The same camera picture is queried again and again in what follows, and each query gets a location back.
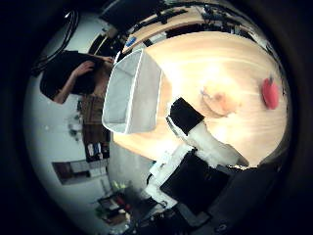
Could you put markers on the orange plush toy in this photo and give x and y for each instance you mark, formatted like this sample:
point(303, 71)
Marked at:
point(219, 98)

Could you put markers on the red round toy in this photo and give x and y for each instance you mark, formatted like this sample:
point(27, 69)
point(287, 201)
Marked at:
point(270, 94)

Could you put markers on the low shelf unit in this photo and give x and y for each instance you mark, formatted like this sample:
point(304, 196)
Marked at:
point(78, 170)

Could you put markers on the blue round sticker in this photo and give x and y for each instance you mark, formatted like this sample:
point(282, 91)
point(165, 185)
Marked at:
point(131, 41)

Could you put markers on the person with dark hair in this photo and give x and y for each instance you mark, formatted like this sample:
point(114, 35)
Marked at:
point(68, 78)

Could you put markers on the black monitor stand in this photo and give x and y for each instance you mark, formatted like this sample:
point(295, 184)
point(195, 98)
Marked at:
point(163, 16)

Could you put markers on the wooden desk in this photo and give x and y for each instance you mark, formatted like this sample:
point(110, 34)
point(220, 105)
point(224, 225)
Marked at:
point(169, 27)

